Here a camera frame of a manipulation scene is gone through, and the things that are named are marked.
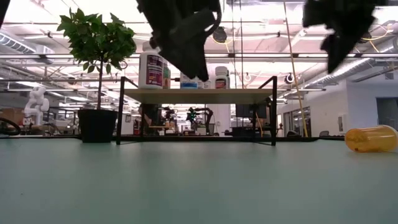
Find person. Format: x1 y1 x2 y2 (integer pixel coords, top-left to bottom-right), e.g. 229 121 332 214
139 104 161 135

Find black cable loop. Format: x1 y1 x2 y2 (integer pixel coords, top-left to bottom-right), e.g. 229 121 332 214
0 117 21 136

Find clear jar flower label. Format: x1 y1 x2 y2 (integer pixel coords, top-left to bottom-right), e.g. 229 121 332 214
162 62 172 90

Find potted green plant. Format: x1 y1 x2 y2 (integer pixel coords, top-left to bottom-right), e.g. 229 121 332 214
57 8 137 144

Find white bottle purple label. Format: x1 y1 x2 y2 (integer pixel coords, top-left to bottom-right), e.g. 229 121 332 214
138 42 165 90

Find white Medicine 5 bottle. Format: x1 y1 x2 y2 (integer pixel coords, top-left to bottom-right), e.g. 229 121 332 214
214 65 230 90

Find orange pill vial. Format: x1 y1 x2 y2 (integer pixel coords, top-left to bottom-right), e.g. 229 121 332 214
344 124 398 153

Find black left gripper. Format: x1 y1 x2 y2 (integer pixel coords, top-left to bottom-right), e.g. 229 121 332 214
136 0 217 82

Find black aluminium rig frame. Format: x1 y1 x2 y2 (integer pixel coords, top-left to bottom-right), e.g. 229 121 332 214
73 135 346 143

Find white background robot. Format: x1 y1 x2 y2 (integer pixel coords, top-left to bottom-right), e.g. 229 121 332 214
23 86 50 127

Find black monitor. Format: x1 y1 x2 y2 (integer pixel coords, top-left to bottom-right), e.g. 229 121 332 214
235 104 268 118

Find yellow hanging cable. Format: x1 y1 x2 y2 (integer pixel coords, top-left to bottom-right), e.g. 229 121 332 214
282 0 309 138

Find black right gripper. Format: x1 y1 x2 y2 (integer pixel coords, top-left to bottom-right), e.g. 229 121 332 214
303 0 379 75

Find silver ceiling air duct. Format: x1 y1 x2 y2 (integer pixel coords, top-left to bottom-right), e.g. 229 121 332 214
303 46 398 90
0 32 55 65

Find wooden shelf black legs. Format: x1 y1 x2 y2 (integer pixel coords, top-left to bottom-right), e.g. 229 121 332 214
116 76 279 146

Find green table mat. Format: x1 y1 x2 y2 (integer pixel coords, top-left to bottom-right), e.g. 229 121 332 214
0 138 398 224

